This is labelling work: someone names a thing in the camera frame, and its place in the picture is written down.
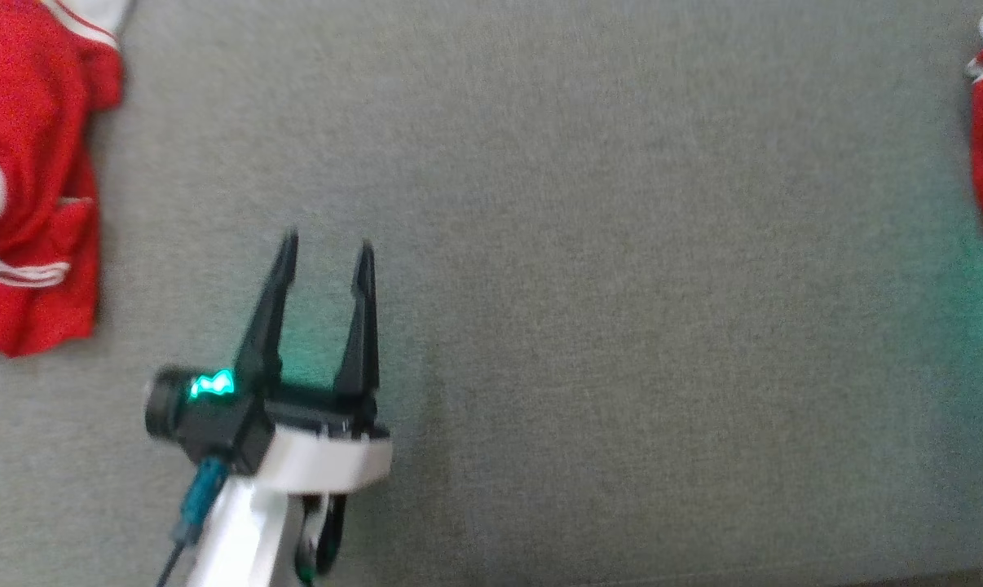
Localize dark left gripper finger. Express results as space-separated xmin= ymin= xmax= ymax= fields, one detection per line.
xmin=232 ymin=229 xmax=300 ymax=396
xmin=333 ymin=240 xmax=381 ymax=400

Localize black cable with blue plug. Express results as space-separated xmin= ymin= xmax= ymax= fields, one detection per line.
xmin=156 ymin=457 xmax=230 ymax=587

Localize red jersey with white trim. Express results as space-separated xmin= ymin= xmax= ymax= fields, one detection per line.
xmin=0 ymin=0 xmax=134 ymax=360

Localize grey fabric sofa seat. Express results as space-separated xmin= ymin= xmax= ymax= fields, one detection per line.
xmin=0 ymin=0 xmax=983 ymax=587

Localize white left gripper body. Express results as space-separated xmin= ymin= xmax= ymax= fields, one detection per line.
xmin=255 ymin=383 xmax=394 ymax=495

